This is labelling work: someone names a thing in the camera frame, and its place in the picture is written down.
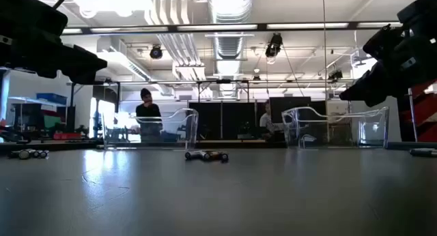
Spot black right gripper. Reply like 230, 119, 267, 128
339, 0, 437, 108

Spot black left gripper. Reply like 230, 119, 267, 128
0, 0, 109, 86

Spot clear plastic bin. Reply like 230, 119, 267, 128
101, 107, 200, 151
281, 106, 391, 150

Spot blue storage crate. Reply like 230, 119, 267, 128
36, 92, 68, 106

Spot red storage bin rack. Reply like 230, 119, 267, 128
397, 79, 437, 143

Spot red low box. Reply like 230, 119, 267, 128
53, 132, 83, 141

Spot person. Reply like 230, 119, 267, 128
258, 101, 285, 141
135, 87, 163, 144

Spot white ceiling pipe bundle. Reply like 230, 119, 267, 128
145, 0, 208, 82

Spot black screen panels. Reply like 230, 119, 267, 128
188, 96, 312, 141

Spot black hanging camera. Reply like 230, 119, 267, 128
327, 68, 344, 83
264, 32, 284, 65
149, 44, 165, 61

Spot thin hanging cable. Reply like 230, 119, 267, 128
322, 0, 328, 141

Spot white round duct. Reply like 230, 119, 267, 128
68, 0, 151, 19

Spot black aluminium rig frame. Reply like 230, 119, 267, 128
61, 21, 404, 35

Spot black background rig frame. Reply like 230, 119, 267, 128
66, 78, 354, 143

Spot silver ribbed duct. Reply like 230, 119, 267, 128
206, 0, 255, 97

